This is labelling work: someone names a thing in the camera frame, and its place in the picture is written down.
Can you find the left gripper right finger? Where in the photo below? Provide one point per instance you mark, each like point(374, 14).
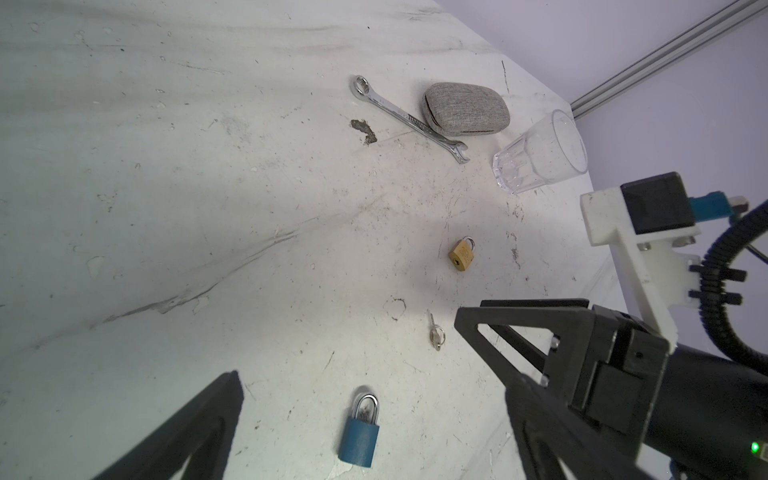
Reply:
point(550, 437)

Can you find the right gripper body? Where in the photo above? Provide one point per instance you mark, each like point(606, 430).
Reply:
point(607, 368)

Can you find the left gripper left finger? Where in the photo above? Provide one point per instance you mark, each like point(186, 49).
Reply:
point(195, 442)

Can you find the silver key with ring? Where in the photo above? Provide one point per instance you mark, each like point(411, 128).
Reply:
point(436, 333)

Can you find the brass padlock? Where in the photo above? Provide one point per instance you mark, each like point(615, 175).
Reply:
point(462, 254)

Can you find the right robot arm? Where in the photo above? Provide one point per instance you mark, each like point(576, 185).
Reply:
point(710, 415)

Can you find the clear plastic cup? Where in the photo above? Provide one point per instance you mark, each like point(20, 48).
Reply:
point(549, 152)

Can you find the blue padlock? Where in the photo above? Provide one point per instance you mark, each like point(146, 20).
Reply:
point(360, 434)

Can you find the grey fabric case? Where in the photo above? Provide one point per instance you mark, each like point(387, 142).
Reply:
point(458, 109)

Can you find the silver combination wrench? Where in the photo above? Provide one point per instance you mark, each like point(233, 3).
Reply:
point(362, 90)

